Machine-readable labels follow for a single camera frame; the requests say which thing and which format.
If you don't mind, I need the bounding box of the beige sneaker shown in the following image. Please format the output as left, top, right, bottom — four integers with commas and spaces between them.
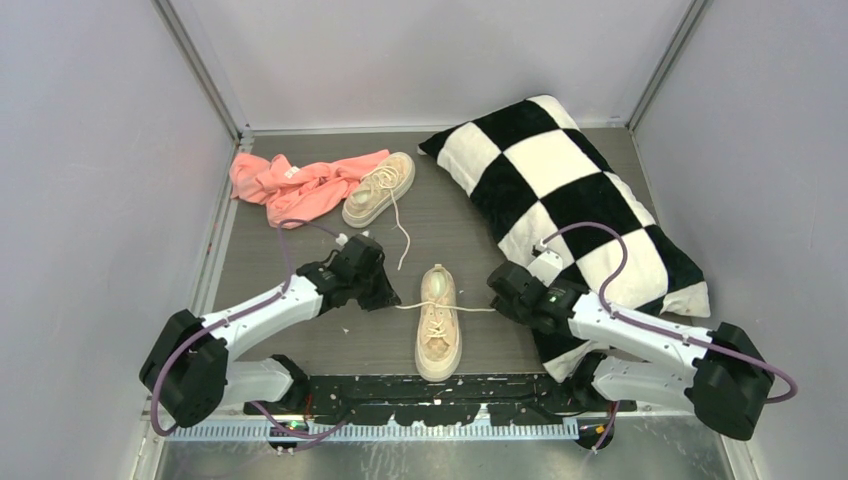
396, 264, 494, 383
342, 152, 416, 271

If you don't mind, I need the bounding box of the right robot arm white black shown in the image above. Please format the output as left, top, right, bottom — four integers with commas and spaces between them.
487, 257, 774, 441

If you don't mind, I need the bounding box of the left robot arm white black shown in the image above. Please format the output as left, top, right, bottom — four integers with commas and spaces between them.
139, 234, 400, 436

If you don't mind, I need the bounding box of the pink cloth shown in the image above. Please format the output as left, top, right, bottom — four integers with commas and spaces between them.
229, 150, 389, 228

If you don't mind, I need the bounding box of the black white checkered pillow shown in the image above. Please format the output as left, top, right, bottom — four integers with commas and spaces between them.
417, 93, 712, 384

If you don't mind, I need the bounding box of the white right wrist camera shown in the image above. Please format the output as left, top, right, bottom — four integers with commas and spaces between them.
527, 249, 564, 287

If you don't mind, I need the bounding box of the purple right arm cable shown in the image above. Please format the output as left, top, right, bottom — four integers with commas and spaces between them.
539, 221, 799, 452

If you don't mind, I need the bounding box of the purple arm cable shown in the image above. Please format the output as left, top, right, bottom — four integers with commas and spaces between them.
149, 218, 356, 454
539, 221, 799, 452

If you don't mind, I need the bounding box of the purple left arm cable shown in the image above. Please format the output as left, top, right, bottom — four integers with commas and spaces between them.
149, 218, 356, 454

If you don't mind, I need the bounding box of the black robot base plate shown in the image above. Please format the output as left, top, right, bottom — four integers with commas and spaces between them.
260, 374, 612, 427

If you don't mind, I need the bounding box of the aluminium front rail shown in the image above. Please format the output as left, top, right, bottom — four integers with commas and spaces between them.
140, 372, 745, 444

